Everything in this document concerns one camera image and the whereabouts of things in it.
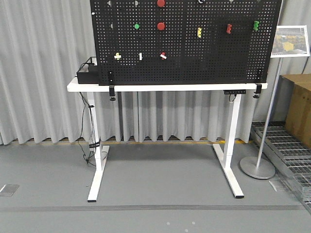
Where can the left black table clamp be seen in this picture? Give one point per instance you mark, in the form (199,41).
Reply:
(112,95)

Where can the black table clamp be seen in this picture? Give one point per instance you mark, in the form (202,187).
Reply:
(257,91)
(112,95)

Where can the white height-adjustable table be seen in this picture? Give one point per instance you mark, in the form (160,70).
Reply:
(224,155)

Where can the table height control panel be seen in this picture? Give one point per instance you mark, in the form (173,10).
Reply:
(235,92)

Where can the black electronics box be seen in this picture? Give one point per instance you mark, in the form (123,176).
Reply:
(88,72)

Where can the black perforated pegboard panel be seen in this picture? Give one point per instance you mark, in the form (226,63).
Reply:
(216,58)

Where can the lower red mushroom button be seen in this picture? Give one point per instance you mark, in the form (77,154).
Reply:
(161,26)

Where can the red mushroom button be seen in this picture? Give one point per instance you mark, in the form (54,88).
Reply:
(160,3)
(161,26)

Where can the right black table clamp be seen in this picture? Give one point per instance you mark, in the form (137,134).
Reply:
(257,91)

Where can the upper red mushroom button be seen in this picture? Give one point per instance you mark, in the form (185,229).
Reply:
(160,3)

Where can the metal sign stand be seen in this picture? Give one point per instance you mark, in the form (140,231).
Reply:
(256,167)

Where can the grey pleated curtain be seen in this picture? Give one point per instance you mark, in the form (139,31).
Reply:
(42,45)

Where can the brown cardboard box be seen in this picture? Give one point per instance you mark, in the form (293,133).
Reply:
(298,120)

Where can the metal grating platform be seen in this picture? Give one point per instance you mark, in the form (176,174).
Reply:
(292,160)

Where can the printed photo sign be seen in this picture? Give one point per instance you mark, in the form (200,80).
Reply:
(291,41)

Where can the metal floor plate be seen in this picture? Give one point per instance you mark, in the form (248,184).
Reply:
(8,190)

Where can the red-white rotary knob switch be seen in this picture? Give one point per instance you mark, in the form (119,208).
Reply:
(163,56)

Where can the yellow-white rotary knob switch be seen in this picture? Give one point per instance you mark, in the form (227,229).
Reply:
(117,56)

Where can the yellow toggle switch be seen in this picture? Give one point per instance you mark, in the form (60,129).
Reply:
(199,32)

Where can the red toggle switch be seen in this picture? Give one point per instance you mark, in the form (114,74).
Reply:
(229,28)

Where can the green toggle switch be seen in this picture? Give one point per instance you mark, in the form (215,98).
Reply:
(256,25)

